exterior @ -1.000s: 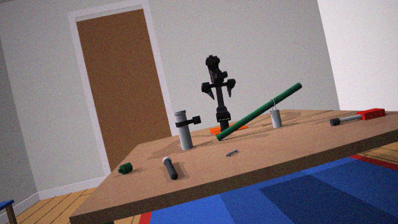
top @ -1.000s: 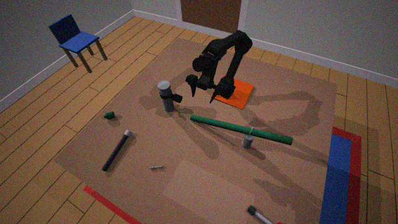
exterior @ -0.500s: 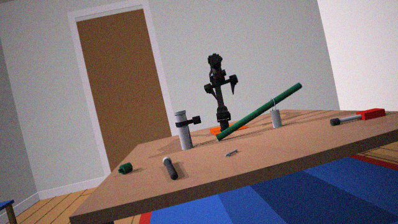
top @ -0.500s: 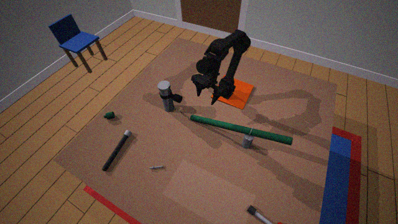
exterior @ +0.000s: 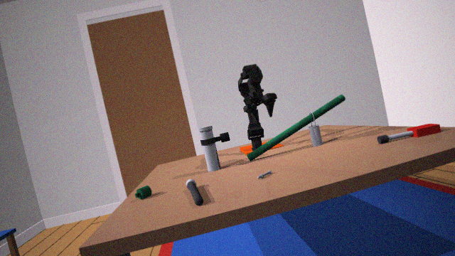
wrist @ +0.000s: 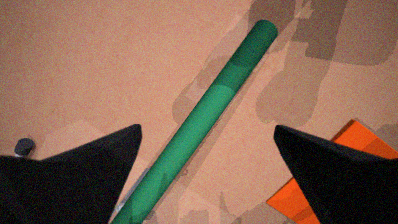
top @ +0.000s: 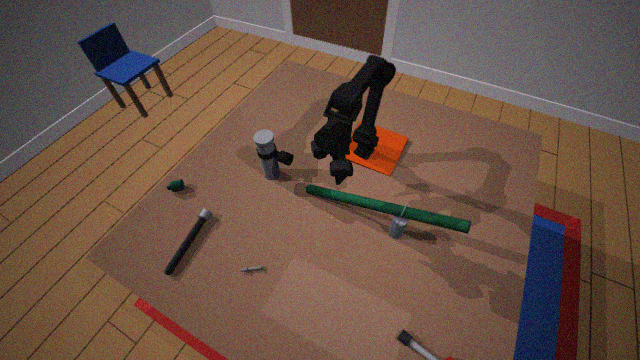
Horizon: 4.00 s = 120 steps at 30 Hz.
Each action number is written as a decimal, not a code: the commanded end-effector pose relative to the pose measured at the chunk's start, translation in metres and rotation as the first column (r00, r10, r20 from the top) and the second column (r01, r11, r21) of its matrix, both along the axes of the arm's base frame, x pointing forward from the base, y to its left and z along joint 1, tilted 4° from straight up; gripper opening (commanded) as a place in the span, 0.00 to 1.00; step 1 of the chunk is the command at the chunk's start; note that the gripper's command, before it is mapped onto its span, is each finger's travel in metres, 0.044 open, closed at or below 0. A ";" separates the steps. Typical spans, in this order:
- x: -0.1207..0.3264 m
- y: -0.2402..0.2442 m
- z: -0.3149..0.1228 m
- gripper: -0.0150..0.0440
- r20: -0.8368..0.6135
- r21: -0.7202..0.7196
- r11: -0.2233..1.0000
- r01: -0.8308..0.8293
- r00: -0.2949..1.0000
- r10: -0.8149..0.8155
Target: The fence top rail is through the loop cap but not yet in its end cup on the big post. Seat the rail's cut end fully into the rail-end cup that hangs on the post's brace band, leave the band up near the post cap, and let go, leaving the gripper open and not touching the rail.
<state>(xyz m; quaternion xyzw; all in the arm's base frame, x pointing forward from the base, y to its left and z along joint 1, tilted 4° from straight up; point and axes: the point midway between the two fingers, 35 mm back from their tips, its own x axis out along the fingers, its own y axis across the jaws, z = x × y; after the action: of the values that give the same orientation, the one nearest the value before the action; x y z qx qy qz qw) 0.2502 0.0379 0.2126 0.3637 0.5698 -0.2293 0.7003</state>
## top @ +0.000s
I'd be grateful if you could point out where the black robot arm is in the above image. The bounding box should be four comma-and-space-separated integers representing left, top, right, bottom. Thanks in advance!
311, 54, 396, 160

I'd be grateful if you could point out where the small silver bolt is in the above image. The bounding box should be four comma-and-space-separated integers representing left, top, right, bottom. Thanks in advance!
241, 265, 262, 272

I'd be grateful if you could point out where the dark grey cup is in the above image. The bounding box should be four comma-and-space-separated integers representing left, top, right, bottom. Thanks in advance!
256, 143, 294, 166

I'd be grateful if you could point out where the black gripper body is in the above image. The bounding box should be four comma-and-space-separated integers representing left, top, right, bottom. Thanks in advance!
330, 135, 353, 177

